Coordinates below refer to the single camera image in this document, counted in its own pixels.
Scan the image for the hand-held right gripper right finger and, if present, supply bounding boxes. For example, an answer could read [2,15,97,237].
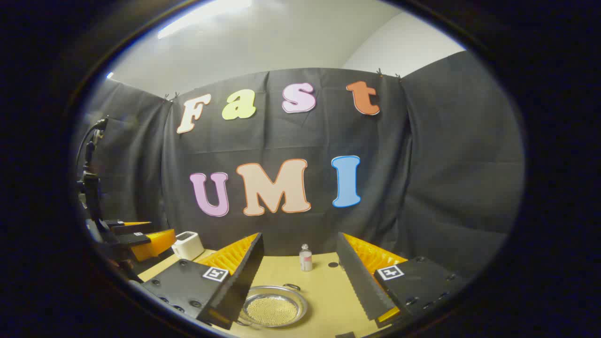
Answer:
[336,232,466,329]

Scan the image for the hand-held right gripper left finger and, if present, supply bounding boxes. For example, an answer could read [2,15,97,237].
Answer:
[141,232,264,330]

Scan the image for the steel pot with yellow beans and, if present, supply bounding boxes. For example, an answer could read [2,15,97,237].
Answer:
[237,283,308,329]

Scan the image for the white toaster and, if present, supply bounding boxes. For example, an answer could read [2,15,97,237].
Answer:
[171,231,205,261]

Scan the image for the black backdrop cloth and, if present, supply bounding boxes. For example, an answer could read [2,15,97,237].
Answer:
[75,51,525,282]

